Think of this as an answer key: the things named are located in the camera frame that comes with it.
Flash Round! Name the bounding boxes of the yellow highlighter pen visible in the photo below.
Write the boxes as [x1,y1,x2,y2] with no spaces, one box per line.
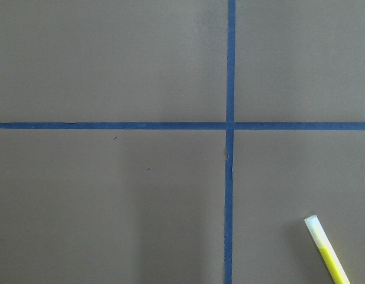
[304,215,350,284]

